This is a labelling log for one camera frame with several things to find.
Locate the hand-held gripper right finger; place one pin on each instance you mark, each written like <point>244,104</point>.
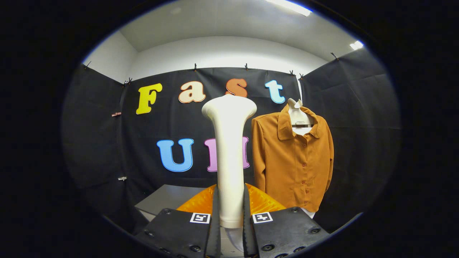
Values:
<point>247,233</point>

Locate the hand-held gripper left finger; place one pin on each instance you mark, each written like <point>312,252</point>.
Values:
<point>215,233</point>

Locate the white garment steamer head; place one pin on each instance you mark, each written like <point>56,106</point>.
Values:
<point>229,154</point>

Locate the orange button-up shirt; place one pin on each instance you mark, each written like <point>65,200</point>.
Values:
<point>287,161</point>

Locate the white plastic clothes hanger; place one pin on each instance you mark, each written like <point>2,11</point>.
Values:
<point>297,116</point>

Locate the grey cabinet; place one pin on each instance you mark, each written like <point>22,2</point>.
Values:
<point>168,200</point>

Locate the row of black clips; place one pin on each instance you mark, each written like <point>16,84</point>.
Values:
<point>195,67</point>

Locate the small ceiling light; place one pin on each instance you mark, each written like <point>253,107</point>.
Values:
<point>356,45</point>

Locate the long ceiling light panel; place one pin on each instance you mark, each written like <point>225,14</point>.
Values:
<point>288,7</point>

